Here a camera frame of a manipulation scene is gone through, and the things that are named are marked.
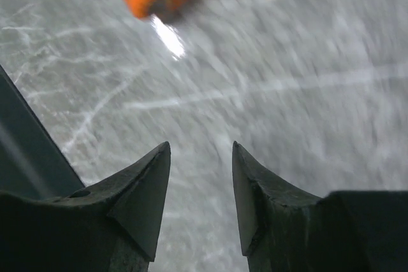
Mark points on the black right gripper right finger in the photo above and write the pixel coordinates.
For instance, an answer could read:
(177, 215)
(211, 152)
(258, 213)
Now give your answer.
(280, 226)

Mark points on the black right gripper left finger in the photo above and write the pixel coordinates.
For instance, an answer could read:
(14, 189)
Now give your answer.
(113, 225)

